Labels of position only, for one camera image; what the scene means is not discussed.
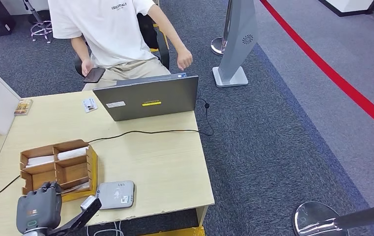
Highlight person's left hand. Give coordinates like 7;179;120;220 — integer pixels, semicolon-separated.
177;49;194;71

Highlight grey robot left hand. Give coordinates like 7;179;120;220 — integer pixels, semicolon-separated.
16;181;64;235

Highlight person's right hand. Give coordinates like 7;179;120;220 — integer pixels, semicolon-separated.
81;59;95;77

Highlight black smartphone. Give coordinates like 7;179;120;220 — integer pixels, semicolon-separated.
83;67;106;84

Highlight white ID card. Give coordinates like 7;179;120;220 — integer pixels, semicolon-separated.
82;97;98;114

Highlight gold patterned key cards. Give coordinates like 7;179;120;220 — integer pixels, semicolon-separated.
59;182;90;195

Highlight person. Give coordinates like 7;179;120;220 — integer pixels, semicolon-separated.
47;0;194;92

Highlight white card stack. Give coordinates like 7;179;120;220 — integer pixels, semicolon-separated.
57;147;89;161
25;155;55;169

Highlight wooden card organizer box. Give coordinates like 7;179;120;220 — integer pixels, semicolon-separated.
19;139;93;196

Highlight gold patterned card pack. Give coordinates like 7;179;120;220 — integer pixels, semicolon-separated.
14;99;34;117

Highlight grey card reader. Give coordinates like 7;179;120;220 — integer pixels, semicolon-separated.
95;180;136;211

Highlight black office chair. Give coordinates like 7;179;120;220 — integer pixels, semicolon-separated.
74;13;171;77

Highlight yellow panel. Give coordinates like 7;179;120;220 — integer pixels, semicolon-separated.
150;23;170;53

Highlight grey laptop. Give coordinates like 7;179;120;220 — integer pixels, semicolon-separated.
93;73;200;122

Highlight grey kiosk stand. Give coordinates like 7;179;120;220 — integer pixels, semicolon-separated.
212;0;259;89

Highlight chrome stool base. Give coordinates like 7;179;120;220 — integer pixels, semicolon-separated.
22;0;53;44

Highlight small black floor bag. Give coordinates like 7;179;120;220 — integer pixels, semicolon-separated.
29;10;51;25

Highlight yellow box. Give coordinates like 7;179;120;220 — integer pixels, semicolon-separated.
143;227;205;236

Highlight red barrier belt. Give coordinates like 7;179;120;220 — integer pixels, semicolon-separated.
259;0;374;139

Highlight white counter black plinth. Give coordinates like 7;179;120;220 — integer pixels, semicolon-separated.
315;0;374;19

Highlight chrome stanchion post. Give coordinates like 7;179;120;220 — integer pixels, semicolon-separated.
210;0;233;58

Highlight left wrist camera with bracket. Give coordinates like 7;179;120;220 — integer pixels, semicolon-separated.
47;195;103;236

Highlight white cable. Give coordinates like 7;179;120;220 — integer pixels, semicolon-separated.
86;221;125;236

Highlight black desk cable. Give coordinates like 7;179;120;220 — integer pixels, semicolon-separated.
0;98;214;202

